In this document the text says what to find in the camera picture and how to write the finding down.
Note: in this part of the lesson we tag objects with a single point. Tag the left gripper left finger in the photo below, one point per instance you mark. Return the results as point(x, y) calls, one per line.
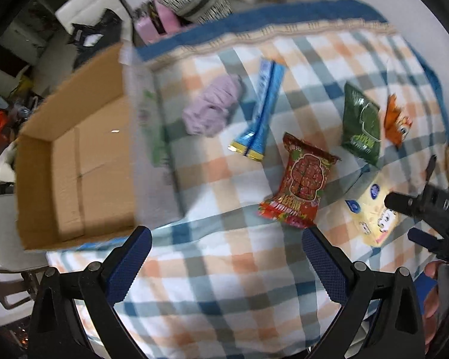
point(56, 330)

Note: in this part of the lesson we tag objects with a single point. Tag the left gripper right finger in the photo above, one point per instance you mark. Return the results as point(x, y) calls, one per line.
point(397, 328)

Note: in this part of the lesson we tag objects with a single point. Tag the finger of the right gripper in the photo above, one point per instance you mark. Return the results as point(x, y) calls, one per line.
point(425, 240)
point(405, 204)

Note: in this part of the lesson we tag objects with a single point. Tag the yellow snack packet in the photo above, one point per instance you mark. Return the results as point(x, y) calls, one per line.
point(365, 201)

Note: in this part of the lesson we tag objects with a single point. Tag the orange snack packet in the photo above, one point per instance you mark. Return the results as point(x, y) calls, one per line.
point(396, 124)

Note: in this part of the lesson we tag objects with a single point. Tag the green snack packet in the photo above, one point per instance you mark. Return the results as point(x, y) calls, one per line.
point(361, 125)

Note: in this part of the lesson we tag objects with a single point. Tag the red snack packet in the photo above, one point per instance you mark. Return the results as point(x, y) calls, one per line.
point(297, 200)

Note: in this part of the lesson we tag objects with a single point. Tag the blue long snack packet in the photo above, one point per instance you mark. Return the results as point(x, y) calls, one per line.
point(253, 141)

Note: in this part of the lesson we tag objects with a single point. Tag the purple fuzzy cloth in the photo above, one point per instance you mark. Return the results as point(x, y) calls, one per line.
point(209, 112)

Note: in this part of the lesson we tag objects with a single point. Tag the person's right hand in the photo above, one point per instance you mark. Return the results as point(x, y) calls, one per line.
point(431, 304)

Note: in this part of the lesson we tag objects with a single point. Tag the black clip on blanket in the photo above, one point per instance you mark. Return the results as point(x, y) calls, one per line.
point(430, 168)

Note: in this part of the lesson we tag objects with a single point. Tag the grey chair near table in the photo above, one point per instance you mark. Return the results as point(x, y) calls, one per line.
point(20, 270)

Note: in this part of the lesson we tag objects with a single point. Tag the brown cardboard box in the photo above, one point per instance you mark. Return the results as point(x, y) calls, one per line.
point(92, 163)

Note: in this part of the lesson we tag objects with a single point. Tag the plaid checkered blanket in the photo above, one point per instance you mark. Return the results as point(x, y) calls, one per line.
point(276, 119)

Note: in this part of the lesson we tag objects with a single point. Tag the black plastic bag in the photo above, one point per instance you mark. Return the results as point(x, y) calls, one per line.
point(91, 39)

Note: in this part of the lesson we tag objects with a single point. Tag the pink suitcase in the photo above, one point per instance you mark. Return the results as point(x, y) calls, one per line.
point(154, 21)

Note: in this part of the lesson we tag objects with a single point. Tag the white leather chair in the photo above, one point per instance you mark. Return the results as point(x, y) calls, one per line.
point(88, 12)

